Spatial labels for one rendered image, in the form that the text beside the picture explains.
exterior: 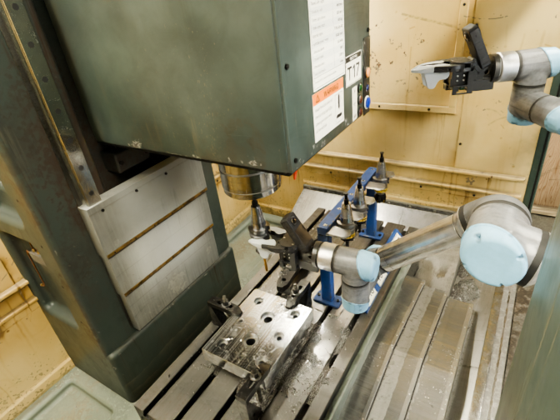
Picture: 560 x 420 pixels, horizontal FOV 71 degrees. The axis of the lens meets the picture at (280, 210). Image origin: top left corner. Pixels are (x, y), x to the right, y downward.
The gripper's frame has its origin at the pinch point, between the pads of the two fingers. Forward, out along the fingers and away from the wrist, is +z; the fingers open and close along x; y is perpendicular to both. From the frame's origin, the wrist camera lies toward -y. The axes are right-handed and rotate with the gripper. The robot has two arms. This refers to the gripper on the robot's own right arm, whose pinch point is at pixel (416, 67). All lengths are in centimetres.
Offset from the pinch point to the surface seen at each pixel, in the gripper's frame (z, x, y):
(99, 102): 83, -8, -1
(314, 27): 26.9, -23.9, -15.1
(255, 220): 46, -17, 33
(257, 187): 43, -22, 20
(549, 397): 16, -92, 1
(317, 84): 26.9, -23.9, -4.2
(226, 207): 81, 90, 90
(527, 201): -61, 39, 69
